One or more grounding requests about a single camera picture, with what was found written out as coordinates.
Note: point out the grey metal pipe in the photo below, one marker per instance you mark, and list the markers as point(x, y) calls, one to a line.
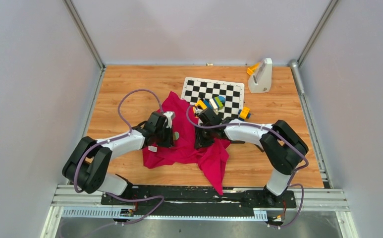
point(294, 66)

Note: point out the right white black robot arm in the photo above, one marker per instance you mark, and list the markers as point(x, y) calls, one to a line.
point(284, 148)

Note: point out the black white chessboard mat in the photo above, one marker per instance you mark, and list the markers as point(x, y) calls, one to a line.
point(196, 88)

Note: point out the yellow blue toy bricks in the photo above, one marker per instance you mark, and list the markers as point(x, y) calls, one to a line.
point(244, 114)

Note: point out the green round brooch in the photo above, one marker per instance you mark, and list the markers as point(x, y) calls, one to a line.
point(176, 135)

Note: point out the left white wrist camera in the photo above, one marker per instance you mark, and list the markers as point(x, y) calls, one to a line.
point(169, 119)

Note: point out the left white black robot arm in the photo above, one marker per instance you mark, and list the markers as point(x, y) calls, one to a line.
point(87, 166)

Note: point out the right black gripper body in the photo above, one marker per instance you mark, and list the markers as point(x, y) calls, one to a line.
point(204, 137)

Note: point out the yellow triangle block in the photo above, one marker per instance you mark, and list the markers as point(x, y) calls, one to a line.
point(201, 105)

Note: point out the black frame box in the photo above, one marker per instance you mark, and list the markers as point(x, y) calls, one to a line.
point(243, 142)

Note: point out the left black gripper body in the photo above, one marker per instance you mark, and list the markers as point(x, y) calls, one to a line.
point(164, 137)

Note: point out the yellow toy behind metronome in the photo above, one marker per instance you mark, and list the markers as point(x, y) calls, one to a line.
point(250, 70)

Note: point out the white metronome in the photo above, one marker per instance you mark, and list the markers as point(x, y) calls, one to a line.
point(261, 80)

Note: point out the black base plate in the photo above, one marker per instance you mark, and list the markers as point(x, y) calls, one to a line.
point(206, 202)

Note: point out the magenta red garment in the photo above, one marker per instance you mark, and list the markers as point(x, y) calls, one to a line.
point(210, 160)

